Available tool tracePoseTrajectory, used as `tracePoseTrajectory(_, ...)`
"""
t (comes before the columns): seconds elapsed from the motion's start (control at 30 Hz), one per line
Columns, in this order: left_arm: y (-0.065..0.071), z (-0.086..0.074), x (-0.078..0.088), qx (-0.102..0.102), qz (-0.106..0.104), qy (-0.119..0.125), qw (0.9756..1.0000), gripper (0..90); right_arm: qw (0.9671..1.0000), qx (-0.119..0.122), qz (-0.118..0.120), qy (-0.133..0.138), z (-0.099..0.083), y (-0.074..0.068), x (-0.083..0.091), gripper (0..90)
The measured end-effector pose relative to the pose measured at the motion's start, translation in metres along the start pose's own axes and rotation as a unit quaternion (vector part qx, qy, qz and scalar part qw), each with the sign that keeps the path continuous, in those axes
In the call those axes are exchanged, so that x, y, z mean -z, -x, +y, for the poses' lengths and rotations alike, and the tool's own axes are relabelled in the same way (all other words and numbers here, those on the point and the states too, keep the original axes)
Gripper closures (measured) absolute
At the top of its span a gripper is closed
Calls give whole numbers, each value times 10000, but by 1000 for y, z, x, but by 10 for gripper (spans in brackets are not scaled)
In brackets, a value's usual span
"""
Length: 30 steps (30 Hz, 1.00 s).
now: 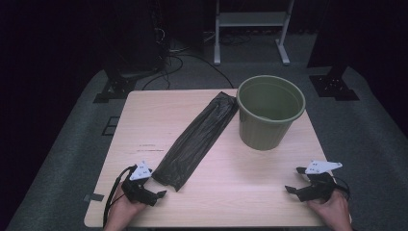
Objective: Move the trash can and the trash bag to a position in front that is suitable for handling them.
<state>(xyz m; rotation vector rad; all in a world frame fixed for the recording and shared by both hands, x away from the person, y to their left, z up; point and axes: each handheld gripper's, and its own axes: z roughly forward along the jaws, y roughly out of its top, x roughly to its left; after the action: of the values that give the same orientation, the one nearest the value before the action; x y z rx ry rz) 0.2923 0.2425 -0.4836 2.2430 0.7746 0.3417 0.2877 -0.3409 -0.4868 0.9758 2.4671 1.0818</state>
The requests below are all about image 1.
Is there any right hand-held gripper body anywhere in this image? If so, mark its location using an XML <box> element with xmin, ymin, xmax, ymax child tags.
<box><xmin>296</xmin><ymin>160</ymin><xmax>344</xmax><ymax>203</ymax></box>

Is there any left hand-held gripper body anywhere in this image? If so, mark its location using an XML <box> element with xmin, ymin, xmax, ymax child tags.
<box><xmin>120</xmin><ymin>161</ymin><xmax>159</xmax><ymax>207</ymax></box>

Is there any green plastic trash bin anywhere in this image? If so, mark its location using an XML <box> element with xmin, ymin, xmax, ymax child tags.
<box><xmin>236</xmin><ymin>74</ymin><xmax>307</xmax><ymax>151</ymax></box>

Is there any black plastic trash bag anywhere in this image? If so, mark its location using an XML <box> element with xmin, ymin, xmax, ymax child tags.
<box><xmin>151</xmin><ymin>90</ymin><xmax>241</xmax><ymax>193</ymax></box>

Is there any person's left hand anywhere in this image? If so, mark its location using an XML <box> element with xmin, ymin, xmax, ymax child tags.
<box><xmin>103</xmin><ymin>183</ymin><xmax>147</xmax><ymax>231</ymax></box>

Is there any person's right hand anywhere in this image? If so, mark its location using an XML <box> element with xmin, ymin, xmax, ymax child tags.
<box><xmin>307</xmin><ymin>189</ymin><xmax>354</xmax><ymax>231</ymax></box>

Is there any grey tape strip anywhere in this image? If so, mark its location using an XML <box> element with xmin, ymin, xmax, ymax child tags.
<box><xmin>83</xmin><ymin>192</ymin><xmax>106</xmax><ymax>203</ymax></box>

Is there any black floor stand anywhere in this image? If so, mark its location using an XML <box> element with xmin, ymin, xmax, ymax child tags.
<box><xmin>92</xmin><ymin>18</ymin><xmax>168</xmax><ymax>104</ymax></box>
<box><xmin>306</xmin><ymin>32</ymin><xmax>360</xmax><ymax>102</ymax></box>

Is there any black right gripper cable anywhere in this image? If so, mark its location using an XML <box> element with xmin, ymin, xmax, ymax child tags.
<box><xmin>331</xmin><ymin>175</ymin><xmax>351</xmax><ymax>202</ymax></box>

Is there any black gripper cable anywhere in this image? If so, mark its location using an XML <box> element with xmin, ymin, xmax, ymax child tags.
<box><xmin>102</xmin><ymin>165</ymin><xmax>138</xmax><ymax>227</ymax></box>
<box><xmin>331</xmin><ymin>175</ymin><xmax>351</xmax><ymax>202</ymax></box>

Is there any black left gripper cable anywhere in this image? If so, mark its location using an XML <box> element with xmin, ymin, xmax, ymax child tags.
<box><xmin>102</xmin><ymin>165</ymin><xmax>138</xmax><ymax>227</ymax></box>

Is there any black floor cable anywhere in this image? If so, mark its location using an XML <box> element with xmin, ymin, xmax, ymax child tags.
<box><xmin>141</xmin><ymin>52</ymin><xmax>236</xmax><ymax>91</ymax></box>

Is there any white metal stand frame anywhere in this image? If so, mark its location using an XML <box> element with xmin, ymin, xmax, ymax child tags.
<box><xmin>213</xmin><ymin>0</ymin><xmax>295</xmax><ymax>66</ymax></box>

